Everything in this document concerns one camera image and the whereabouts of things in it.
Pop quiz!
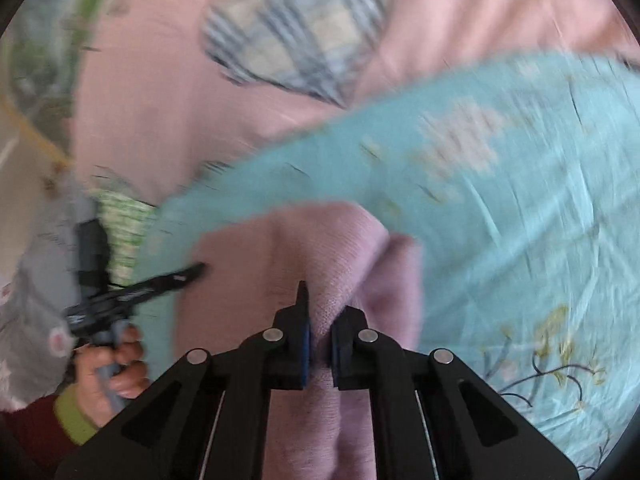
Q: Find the person's left forearm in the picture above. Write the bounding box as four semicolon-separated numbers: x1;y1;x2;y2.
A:
0;384;118;480

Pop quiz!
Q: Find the green checkered pillow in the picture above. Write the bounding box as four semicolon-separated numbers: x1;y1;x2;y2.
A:
94;187;157;288

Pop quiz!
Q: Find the grey pillow with lettering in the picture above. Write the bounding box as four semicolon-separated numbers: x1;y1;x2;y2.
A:
0;170;112;411

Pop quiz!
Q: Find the pink knitted sweater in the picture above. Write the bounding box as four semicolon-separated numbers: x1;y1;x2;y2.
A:
172;201;426;480

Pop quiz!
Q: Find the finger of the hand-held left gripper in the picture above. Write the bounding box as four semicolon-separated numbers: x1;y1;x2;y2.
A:
150;261;207;295

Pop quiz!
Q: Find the pink duvet with plaid hearts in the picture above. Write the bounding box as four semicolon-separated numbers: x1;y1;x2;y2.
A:
70;0;640;211

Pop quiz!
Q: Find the teal floral bed sheet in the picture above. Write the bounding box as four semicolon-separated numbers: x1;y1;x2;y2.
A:
135;50;640;472

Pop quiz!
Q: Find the person's left hand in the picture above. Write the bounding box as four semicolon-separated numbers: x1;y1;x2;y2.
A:
74;326;151;427

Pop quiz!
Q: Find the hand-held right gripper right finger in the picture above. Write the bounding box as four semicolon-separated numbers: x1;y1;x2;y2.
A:
327;305;581;480

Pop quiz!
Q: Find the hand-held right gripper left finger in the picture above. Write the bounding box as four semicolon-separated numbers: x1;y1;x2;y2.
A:
52;280;312;480

